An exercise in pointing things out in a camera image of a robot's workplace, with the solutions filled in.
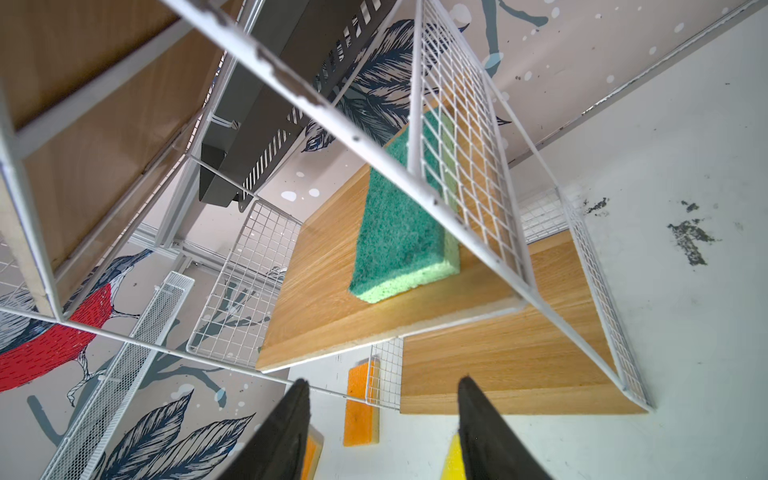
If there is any top wooden shelf board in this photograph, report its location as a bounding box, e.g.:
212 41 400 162
1 1 222 313

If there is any white wire wall basket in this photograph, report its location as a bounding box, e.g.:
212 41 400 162
42 271 195 479

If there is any middle wooden shelf board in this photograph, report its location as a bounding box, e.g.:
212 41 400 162
256 100 531 372

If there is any dark green sponge front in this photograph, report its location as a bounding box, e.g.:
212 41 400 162
349 107 462 305

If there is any white wire three-tier shelf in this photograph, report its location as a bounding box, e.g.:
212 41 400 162
1 1 650 414

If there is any yellow sponge upper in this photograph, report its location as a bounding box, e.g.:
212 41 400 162
440 433 466 480

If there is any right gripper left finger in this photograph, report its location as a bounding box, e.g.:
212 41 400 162
219 379 310 480

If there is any orange sponge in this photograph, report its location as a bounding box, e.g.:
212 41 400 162
343 359 380 447
300 425 324 480

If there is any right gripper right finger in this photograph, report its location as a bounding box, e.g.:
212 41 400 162
458 376 551 480

